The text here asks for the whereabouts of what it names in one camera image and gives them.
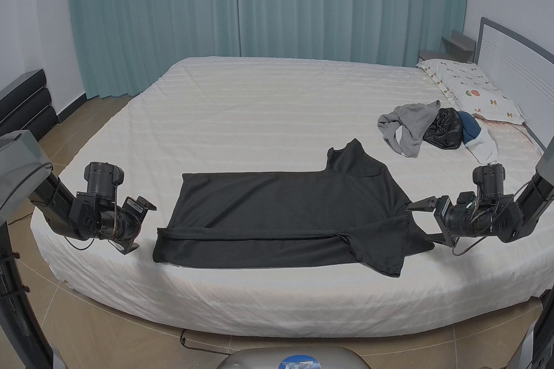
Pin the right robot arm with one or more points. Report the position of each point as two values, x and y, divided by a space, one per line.
528 207

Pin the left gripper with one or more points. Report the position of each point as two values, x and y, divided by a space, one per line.
127 224

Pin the black T-shirt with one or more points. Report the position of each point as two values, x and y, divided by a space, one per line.
281 203

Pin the pile of clothes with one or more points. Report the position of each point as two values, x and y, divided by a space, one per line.
413 123

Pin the grey bedside table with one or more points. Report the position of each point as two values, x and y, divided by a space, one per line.
458 43

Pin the white printed pillow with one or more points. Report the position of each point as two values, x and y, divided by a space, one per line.
469 88

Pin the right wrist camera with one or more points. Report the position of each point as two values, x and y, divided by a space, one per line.
468 199

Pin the bed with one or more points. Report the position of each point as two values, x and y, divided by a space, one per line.
281 99

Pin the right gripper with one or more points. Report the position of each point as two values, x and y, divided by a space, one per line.
458 220

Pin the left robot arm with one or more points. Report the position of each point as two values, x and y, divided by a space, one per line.
56 207

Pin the black chest of drawers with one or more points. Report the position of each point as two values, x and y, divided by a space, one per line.
26 103

